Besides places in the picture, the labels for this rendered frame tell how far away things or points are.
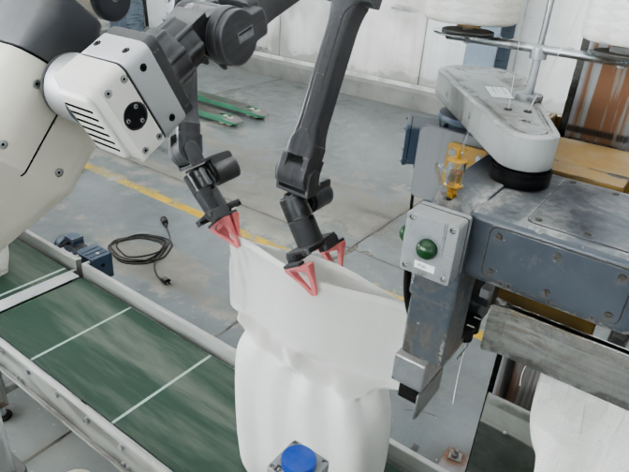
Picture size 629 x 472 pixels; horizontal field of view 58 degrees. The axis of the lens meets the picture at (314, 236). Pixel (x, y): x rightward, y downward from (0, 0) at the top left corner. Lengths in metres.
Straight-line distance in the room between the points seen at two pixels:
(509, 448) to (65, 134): 1.15
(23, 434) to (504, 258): 1.95
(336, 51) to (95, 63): 0.51
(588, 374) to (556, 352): 0.06
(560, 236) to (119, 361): 1.54
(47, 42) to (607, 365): 0.93
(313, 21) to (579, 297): 6.67
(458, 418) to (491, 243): 1.68
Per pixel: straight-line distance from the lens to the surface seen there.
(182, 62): 0.78
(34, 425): 2.41
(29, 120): 0.85
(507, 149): 0.87
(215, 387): 1.86
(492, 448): 1.50
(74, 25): 0.87
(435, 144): 1.22
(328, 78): 1.10
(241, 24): 0.84
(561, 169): 1.00
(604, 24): 0.98
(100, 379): 1.94
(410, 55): 6.62
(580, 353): 1.01
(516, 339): 1.03
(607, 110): 1.22
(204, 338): 2.00
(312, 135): 1.09
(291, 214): 1.14
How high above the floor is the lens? 1.64
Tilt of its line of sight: 28 degrees down
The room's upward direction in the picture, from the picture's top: 4 degrees clockwise
